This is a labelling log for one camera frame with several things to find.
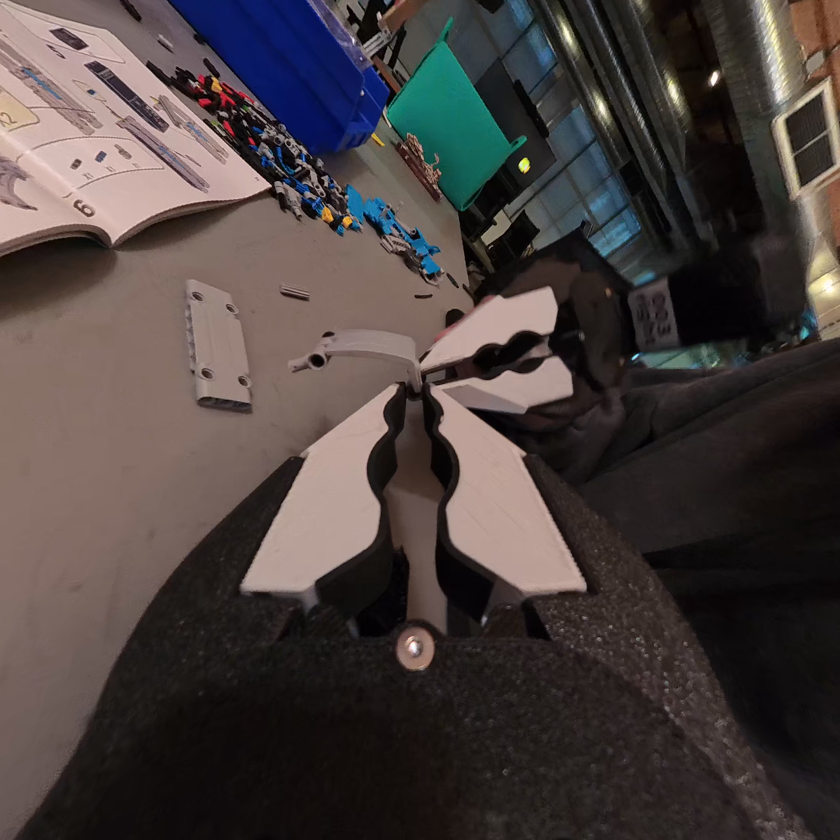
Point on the clear plastic bag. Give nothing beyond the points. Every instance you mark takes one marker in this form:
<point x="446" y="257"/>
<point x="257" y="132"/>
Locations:
<point x="348" y="39"/>

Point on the green tote bag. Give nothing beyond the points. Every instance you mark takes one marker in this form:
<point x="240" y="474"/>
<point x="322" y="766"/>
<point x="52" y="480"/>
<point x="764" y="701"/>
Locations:
<point x="453" y="118"/>

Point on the wooden skeleton model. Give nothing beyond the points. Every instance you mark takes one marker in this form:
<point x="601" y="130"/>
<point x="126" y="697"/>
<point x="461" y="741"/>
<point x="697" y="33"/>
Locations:
<point x="423" y="161"/>

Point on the grey panel with holes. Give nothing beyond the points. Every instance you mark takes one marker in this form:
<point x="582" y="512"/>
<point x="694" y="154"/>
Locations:
<point x="220" y="348"/>

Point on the grey desk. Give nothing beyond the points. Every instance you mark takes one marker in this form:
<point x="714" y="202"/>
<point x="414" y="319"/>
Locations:
<point x="98" y="492"/>

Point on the small grey connector piece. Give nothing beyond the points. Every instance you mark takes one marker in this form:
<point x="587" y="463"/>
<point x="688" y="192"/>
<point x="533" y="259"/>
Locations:
<point x="318" y="359"/>

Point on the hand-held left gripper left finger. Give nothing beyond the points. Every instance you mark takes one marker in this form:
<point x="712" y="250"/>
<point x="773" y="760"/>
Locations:
<point x="315" y="518"/>

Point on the pile of small colourful pieces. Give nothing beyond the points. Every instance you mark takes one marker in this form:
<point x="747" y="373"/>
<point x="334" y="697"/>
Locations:
<point x="262" y="131"/>

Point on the pile of blue building pieces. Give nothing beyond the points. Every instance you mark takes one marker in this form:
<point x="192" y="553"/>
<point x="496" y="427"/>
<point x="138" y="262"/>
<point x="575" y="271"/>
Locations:
<point x="400" y="229"/>

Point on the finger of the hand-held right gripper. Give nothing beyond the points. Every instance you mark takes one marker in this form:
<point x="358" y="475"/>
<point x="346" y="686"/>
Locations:
<point x="525" y="390"/>
<point x="505" y="321"/>

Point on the blue plastic bin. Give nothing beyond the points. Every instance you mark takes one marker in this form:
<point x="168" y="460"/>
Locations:
<point x="295" y="65"/>

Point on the white air vent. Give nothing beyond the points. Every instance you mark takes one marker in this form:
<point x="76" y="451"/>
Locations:
<point x="810" y="141"/>

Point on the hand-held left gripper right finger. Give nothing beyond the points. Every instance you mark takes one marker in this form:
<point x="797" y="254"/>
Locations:
<point x="508" y="518"/>

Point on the silver air duct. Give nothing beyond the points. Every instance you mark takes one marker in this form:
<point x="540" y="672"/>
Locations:
<point x="754" y="98"/>

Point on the white instruction booklet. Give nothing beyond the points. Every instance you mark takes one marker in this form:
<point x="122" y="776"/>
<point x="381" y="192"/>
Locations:
<point x="98" y="131"/>

